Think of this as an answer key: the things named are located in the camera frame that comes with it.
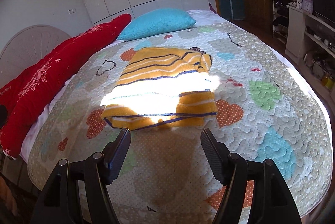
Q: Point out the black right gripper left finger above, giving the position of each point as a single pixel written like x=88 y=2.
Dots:
x=59 y=201

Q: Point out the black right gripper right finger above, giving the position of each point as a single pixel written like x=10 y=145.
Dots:
x=272 y=201

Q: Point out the yellow striped knit garment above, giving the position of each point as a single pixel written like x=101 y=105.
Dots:
x=162 y=87

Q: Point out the white bed sheet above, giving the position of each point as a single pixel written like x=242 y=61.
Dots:
x=39 y=124

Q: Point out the heart patterned quilt bedspread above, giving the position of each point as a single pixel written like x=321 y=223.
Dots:
x=265 y=110

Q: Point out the white bed headboard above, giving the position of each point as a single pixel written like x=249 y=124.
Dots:
x=26 y=48

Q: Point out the red snowflake long pillow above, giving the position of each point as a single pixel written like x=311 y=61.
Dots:
x=23 y=99

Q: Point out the white TV cabinet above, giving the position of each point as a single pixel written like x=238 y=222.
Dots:
x=305 y=46

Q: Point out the purple alarm clock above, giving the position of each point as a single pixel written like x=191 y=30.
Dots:
x=307 y=6

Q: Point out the shoe rack shelf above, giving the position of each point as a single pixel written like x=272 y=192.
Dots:
x=281 y=18

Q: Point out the turquoise pillow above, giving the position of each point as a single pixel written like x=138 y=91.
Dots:
x=156 y=22

